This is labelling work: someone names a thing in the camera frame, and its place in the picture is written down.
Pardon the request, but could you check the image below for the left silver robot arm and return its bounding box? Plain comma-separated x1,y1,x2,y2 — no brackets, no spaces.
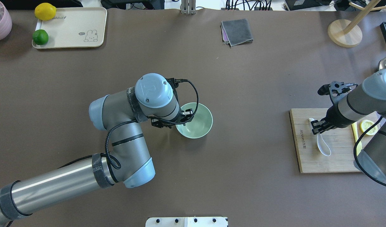
0,73,198,227

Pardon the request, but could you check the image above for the aluminium frame post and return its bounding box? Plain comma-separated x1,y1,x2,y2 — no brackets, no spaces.
181,0,197,15

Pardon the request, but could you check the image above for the grey folded cloth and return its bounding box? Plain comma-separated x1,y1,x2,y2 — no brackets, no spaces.
220,19,254,47

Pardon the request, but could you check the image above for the wooden mug tree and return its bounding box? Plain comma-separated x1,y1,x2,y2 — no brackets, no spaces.
327,0,386,48

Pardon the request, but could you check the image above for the lemon slice upper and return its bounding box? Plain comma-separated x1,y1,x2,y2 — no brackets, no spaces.
359,119,379,136

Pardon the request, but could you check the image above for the beige rabbit tray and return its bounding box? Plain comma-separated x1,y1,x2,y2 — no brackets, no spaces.
32,7,108,49

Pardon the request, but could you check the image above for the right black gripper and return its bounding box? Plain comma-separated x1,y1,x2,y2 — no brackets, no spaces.
311,105,348,135

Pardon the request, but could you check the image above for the bamboo cutting board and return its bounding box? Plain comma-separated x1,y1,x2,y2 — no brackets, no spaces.
289,108,383,174

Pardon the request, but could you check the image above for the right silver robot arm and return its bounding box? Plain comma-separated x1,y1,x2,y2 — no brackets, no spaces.
311,69,386,187

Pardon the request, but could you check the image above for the white plastic spoon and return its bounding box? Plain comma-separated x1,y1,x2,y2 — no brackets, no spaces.
315,134,331,156

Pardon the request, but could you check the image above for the light green bowl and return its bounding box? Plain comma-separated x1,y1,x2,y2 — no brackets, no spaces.
176,103,213,138

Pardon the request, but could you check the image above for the yellow plastic knife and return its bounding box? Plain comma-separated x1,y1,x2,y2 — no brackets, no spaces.
351,122,362,156

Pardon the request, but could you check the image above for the yellow lemon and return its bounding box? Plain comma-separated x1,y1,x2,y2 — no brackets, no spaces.
34,3,57,20

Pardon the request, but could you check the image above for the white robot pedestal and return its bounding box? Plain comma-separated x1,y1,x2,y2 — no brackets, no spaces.
145,216,229,227

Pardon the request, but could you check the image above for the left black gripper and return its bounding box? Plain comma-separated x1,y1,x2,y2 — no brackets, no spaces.
151,109,193,128

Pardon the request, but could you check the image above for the green lime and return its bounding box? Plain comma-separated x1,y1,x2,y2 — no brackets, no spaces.
32,29,49,45

